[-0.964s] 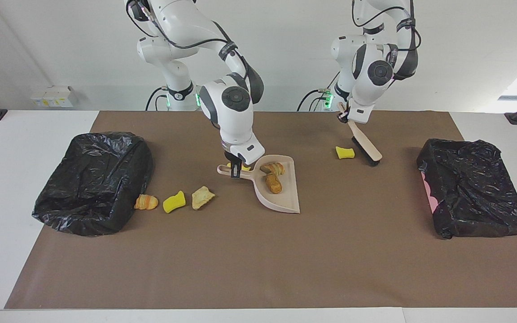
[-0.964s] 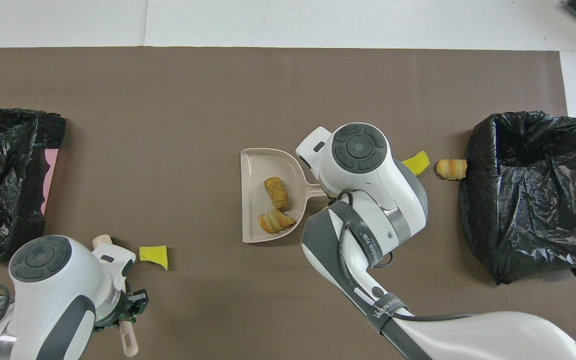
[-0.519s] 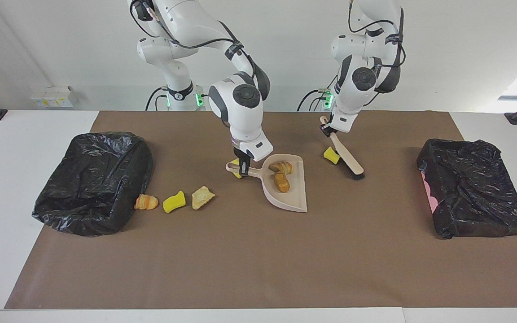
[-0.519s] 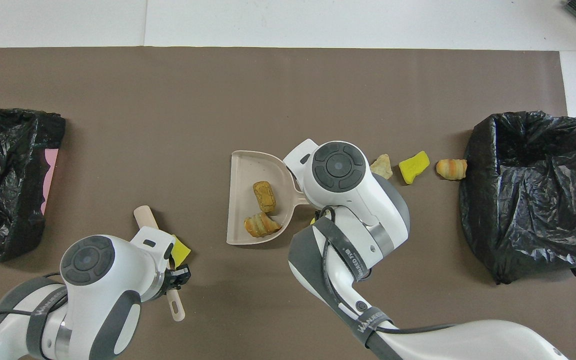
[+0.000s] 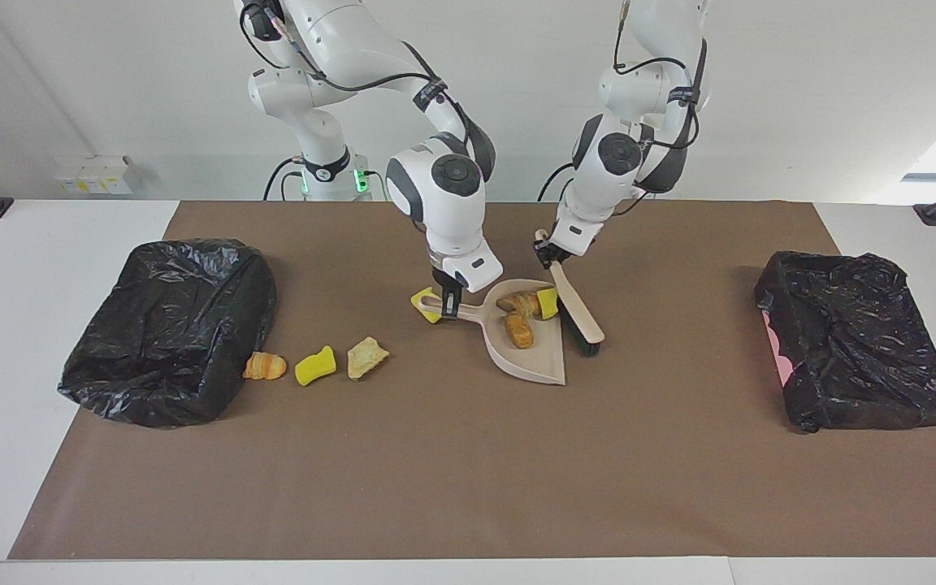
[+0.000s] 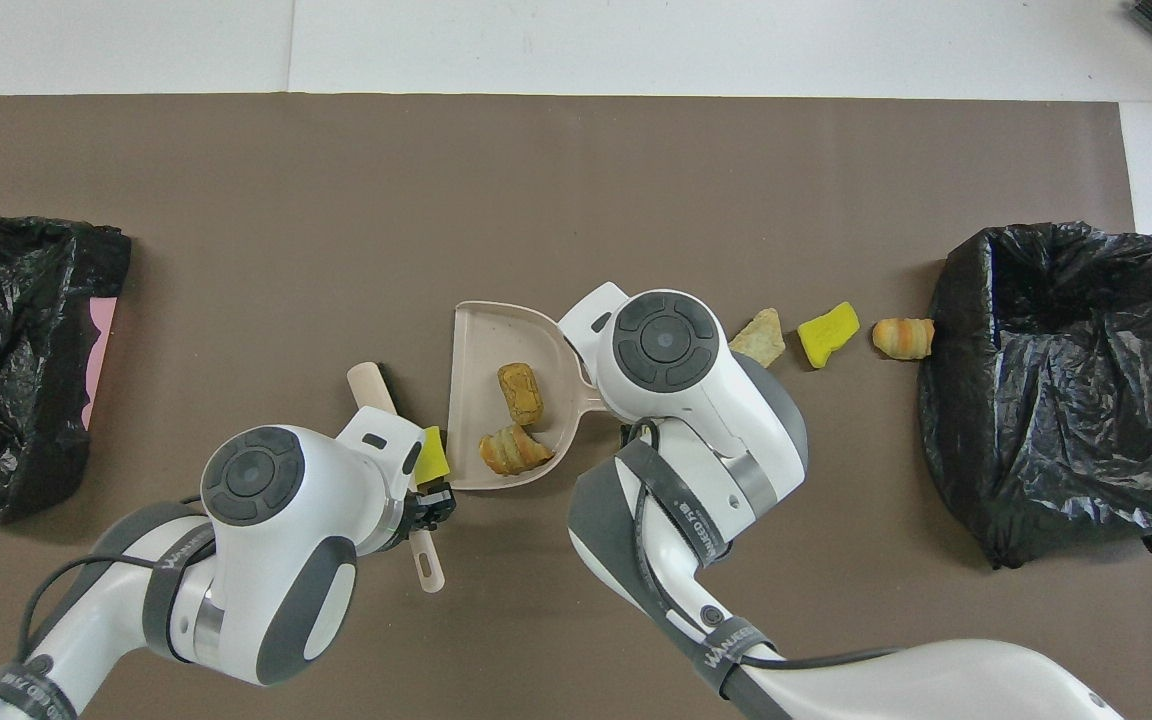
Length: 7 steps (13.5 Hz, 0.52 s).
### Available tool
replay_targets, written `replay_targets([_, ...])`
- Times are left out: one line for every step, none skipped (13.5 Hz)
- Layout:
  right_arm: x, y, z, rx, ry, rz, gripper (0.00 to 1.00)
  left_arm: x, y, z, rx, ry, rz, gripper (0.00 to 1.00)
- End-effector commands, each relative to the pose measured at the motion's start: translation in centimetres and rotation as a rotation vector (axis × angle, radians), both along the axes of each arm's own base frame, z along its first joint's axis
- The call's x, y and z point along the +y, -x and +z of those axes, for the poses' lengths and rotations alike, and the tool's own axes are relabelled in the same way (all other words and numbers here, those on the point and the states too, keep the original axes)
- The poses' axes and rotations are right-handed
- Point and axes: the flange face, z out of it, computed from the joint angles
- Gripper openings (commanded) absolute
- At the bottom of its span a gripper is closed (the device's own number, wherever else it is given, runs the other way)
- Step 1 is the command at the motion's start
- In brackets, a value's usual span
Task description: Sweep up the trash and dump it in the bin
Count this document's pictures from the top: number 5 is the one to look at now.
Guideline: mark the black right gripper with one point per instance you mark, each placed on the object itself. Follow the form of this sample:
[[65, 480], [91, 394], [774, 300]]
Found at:
[[452, 292]]

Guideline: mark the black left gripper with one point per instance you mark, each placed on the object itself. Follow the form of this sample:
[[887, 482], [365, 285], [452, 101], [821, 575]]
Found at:
[[562, 254]]

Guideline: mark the yellow sponge piece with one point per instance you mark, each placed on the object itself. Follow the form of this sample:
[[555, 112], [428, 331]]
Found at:
[[548, 305], [417, 301], [315, 366]]

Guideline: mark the golden mini croissant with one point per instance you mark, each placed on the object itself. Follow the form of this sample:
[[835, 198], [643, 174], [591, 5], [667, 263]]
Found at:
[[521, 303], [265, 366]]

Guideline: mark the beige hand brush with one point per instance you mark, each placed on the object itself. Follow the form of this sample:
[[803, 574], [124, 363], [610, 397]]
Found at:
[[578, 309]]

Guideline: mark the brown bread roll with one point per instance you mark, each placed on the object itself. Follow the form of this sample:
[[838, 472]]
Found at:
[[519, 331]]

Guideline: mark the beige bread chunk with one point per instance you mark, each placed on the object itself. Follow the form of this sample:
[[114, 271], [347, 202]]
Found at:
[[366, 358]]

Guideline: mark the beige plastic dustpan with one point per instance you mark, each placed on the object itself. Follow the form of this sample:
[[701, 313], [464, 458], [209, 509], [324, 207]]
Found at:
[[537, 361]]

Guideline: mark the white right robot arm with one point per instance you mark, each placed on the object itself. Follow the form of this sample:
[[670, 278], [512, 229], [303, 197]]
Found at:
[[452, 203]]

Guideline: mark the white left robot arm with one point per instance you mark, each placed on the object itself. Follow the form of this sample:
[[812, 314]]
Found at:
[[606, 171]]

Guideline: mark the pink plastic bin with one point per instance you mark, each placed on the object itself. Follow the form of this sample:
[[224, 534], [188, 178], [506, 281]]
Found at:
[[775, 345]]

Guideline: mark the black trash bag bin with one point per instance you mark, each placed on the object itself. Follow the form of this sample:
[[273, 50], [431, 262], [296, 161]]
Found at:
[[866, 349], [167, 341]]

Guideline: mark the green-lit base connector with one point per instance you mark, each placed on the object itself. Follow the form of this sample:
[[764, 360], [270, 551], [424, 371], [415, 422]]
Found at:
[[361, 177]]

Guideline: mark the brown table mat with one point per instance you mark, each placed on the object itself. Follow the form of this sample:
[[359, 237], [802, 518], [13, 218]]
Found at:
[[435, 487]]

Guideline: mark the white wall socket box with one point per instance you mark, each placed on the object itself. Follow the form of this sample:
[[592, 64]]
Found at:
[[94, 177]]

